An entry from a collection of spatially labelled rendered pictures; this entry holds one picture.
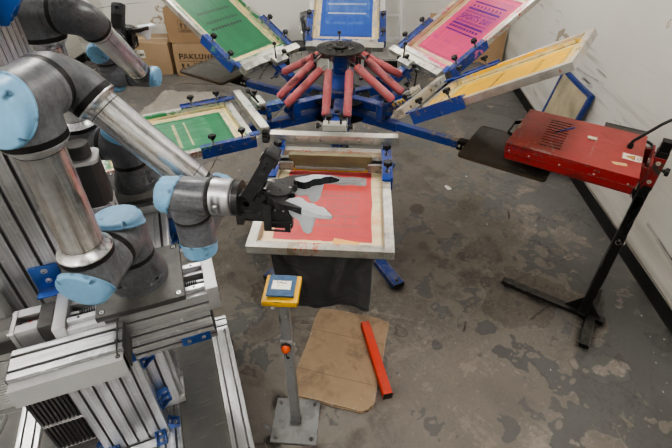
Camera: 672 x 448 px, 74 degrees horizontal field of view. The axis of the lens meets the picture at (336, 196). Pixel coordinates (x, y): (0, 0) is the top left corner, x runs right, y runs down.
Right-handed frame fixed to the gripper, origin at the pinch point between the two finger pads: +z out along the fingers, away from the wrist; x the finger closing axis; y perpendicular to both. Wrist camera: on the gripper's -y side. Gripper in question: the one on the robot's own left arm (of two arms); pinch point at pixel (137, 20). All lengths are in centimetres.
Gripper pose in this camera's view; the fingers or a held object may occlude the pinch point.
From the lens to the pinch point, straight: 212.1
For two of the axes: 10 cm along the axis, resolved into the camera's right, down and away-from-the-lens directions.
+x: 9.9, 1.5, 0.3
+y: -1.4, 7.9, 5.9
